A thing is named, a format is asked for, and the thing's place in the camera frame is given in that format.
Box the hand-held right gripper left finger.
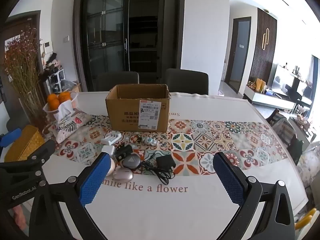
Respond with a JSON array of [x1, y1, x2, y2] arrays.
[[29, 152, 112, 240]]

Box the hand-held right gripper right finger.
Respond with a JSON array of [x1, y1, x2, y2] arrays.
[[213, 151, 296, 240]]

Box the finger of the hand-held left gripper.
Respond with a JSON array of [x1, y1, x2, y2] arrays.
[[0, 127, 22, 148], [0, 139, 56, 168]]

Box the cream round case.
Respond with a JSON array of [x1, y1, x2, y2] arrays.
[[106, 158, 117, 176]]

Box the grey earbuds case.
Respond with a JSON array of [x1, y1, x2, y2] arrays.
[[121, 155, 141, 169]]

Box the black rectangular device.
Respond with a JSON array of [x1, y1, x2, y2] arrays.
[[117, 145, 134, 160]]

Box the black power adapter with cable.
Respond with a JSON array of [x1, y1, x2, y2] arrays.
[[140, 152, 176, 185]]

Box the brown cardboard box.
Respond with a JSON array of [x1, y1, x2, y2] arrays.
[[105, 84, 171, 132]]

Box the yellow woven mat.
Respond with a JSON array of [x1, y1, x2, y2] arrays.
[[4, 125, 46, 162]]

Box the white power adapter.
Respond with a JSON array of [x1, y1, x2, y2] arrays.
[[100, 145, 116, 159]]

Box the floral fabric tissue pouch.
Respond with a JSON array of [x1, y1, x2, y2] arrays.
[[49, 100, 92, 144]]

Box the white slatted basket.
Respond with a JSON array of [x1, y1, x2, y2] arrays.
[[43, 91, 79, 120]]

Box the white battery charger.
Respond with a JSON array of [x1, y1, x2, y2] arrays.
[[103, 131, 122, 146]]

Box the dark wooden chair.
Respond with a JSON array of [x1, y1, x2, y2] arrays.
[[266, 108, 305, 166]]

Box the white shelf with toys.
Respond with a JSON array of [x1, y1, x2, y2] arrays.
[[42, 52, 66, 93]]

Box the dried flower bouquet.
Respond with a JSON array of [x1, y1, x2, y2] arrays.
[[2, 27, 44, 98]]

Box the white television cabinet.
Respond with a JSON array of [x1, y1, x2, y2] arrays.
[[243, 85, 293, 111]]

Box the grey dining chair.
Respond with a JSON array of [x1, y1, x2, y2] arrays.
[[164, 68, 209, 96], [96, 71, 140, 92]]

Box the vase of dried flowers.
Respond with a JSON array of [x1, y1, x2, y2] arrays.
[[0, 10, 42, 128]]

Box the flat screen television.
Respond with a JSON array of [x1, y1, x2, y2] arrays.
[[271, 64, 301, 97]]

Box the dark interior door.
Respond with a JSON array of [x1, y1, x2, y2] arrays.
[[224, 17, 252, 94]]

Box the black glass sliding door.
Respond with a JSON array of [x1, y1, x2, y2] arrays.
[[72, 0, 186, 93]]

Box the figure keychain with black fob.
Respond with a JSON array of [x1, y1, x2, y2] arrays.
[[132, 135, 160, 147]]

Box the gold wall ornament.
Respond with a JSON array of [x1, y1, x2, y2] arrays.
[[261, 28, 270, 51]]

